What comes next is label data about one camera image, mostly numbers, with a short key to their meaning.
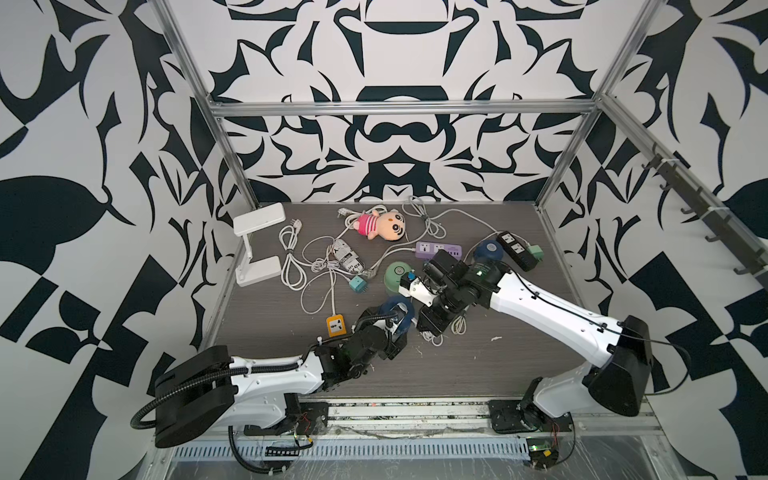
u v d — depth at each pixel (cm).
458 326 89
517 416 73
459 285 56
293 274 101
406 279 69
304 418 73
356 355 59
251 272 98
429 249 105
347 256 101
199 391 41
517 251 104
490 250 94
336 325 85
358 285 95
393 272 87
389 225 103
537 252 104
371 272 99
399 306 70
